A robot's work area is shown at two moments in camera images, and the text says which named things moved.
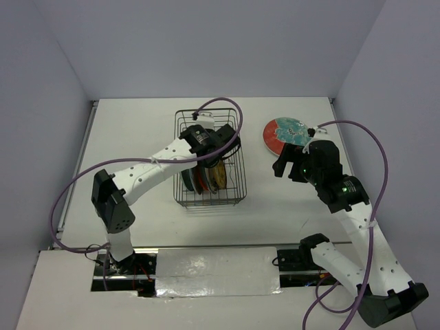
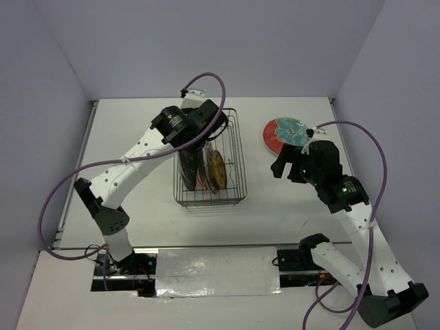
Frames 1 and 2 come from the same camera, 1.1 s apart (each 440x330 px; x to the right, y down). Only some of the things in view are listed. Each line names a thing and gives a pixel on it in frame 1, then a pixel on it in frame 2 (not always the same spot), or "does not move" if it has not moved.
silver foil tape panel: [221, 271] does not move
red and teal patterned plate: [278, 131] does not move
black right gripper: [291, 152] does not move
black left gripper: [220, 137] to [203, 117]
